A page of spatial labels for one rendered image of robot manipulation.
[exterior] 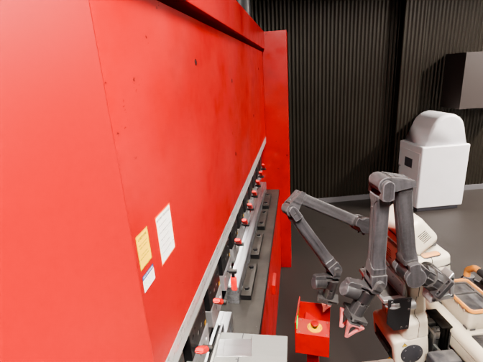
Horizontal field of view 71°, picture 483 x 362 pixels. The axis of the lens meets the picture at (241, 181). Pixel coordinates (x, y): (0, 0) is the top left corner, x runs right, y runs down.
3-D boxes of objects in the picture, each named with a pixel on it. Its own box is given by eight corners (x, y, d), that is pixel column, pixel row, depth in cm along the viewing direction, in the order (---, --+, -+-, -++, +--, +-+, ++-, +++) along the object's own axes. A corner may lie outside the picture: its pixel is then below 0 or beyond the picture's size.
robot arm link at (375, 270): (398, 181, 110) (382, 172, 120) (381, 182, 109) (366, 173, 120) (389, 294, 123) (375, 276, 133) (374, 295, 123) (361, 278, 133)
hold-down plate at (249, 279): (251, 300, 173) (251, 295, 172) (240, 299, 174) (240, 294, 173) (257, 268, 201) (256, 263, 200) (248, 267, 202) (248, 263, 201)
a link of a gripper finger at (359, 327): (340, 339, 128) (352, 319, 125) (333, 325, 135) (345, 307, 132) (356, 343, 129) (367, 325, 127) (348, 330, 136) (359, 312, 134)
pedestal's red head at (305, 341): (328, 358, 162) (329, 327, 157) (295, 352, 166) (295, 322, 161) (329, 327, 180) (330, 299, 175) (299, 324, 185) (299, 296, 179)
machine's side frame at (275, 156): (291, 267, 356) (286, 29, 285) (212, 265, 370) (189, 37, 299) (291, 255, 379) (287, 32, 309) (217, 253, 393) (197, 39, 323)
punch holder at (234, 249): (233, 265, 150) (231, 231, 145) (215, 264, 151) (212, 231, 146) (239, 248, 164) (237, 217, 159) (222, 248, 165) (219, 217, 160)
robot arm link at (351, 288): (387, 284, 122) (376, 271, 131) (360, 274, 120) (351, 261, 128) (371, 310, 125) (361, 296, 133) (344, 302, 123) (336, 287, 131)
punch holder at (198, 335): (197, 384, 93) (190, 335, 88) (167, 381, 95) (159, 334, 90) (210, 342, 107) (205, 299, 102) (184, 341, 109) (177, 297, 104)
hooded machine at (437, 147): (413, 212, 464) (423, 116, 424) (392, 198, 518) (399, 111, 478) (461, 208, 469) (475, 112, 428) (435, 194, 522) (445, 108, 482)
